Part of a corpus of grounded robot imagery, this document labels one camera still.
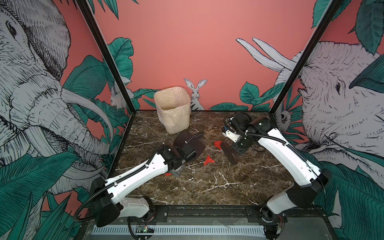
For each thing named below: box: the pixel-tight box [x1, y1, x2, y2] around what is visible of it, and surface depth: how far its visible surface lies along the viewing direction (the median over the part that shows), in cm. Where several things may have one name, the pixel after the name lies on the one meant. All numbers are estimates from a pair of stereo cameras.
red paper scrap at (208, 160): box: [204, 154, 216, 166], surface depth 95 cm
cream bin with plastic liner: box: [154, 86, 192, 134], surface depth 98 cm
